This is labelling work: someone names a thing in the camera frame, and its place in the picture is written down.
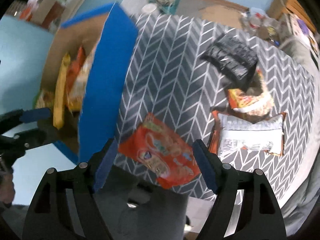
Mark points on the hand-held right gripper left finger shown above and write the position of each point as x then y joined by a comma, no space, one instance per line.
105,167

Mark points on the blue cardboard box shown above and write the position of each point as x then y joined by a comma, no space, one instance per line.
107,80

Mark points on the clear plastic bottle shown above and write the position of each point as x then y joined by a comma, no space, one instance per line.
255,21

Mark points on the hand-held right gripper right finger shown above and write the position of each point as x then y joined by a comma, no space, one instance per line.
205,167

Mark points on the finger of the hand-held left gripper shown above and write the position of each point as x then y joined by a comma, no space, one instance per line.
35,114
40,136

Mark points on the cardboard floor sheet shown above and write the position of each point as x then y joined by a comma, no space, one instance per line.
217,12

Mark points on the orange pale-print snack packet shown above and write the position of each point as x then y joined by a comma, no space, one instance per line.
160,152

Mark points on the bed with grey sheet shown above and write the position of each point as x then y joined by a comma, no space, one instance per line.
300,52

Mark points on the orange yellow snack packet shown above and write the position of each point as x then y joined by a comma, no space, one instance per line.
247,100

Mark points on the wooden side shelf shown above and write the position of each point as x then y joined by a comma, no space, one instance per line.
52,13

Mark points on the purple box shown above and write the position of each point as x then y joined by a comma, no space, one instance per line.
303,26

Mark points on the white-backed orange snack packet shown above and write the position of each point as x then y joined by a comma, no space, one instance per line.
250,135

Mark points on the white jug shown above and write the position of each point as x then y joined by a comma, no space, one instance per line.
148,8

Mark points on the person's left hand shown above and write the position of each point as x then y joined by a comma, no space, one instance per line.
6,190

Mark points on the dark grey snack packet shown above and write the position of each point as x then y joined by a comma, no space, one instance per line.
230,55

